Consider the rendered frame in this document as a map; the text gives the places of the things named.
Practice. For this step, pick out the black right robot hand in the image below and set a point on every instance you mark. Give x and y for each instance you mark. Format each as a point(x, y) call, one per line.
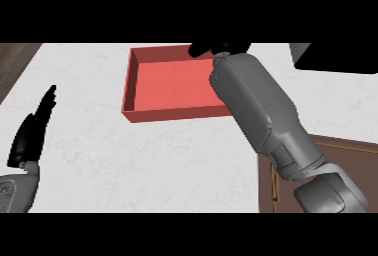
point(215, 47)

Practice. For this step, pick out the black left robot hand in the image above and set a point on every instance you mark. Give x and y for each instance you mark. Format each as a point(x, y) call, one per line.
point(32, 133)

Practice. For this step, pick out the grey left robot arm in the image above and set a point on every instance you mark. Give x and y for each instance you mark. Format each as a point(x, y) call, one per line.
point(18, 191)

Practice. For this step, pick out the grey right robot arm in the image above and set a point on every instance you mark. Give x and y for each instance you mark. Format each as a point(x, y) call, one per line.
point(275, 126)

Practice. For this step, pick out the red square box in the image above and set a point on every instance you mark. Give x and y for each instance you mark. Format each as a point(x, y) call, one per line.
point(170, 83)

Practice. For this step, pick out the brown tray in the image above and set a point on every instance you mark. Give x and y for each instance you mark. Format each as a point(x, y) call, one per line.
point(325, 180)

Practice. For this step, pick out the black appliance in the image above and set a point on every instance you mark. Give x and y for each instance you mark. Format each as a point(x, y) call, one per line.
point(339, 56)

